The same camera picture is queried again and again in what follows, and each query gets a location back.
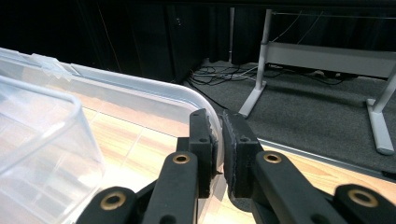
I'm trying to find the clear plastic storage box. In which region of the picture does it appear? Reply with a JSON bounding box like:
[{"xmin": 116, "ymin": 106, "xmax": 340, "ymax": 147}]
[{"xmin": 0, "ymin": 46, "xmax": 226, "ymax": 224}]

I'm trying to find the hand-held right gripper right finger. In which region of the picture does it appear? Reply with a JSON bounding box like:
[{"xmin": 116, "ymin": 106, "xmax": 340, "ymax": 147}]
[{"xmin": 220, "ymin": 110, "xmax": 265, "ymax": 200}]

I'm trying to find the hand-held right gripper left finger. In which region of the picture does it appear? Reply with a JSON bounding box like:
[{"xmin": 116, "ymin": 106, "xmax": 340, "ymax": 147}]
[{"xmin": 176, "ymin": 107, "xmax": 219, "ymax": 199}]

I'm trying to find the grey metal pole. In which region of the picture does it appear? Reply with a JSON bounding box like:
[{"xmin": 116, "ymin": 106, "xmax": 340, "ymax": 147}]
[{"xmin": 228, "ymin": 7, "xmax": 236, "ymax": 63}]

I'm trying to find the grey metal desk frame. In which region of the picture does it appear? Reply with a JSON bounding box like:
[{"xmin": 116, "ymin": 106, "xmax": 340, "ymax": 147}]
[{"xmin": 237, "ymin": 8, "xmax": 396, "ymax": 157}]

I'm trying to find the bundle of floor cables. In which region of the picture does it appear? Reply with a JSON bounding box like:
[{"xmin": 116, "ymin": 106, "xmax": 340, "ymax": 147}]
[{"xmin": 186, "ymin": 62, "xmax": 347, "ymax": 110}]

